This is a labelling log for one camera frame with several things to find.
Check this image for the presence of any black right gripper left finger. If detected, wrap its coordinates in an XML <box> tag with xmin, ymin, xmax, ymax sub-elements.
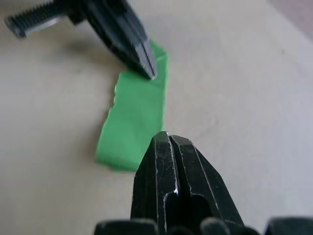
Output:
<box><xmin>130</xmin><ymin>131</ymin><xmax>182</xmax><ymax>227</ymax></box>

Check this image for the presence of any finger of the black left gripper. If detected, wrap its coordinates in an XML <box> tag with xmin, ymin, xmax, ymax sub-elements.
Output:
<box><xmin>124</xmin><ymin>0</ymin><xmax>157</xmax><ymax>80</ymax></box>
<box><xmin>82</xmin><ymin>0</ymin><xmax>153</xmax><ymax>78</ymax></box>

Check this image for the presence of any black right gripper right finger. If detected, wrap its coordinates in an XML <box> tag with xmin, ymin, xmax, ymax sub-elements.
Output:
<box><xmin>169</xmin><ymin>134</ymin><xmax>246</xmax><ymax>228</ymax></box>

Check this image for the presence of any green paper sheet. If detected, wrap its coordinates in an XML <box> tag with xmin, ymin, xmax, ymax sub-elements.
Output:
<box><xmin>94</xmin><ymin>39</ymin><xmax>170</xmax><ymax>172</ymax></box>

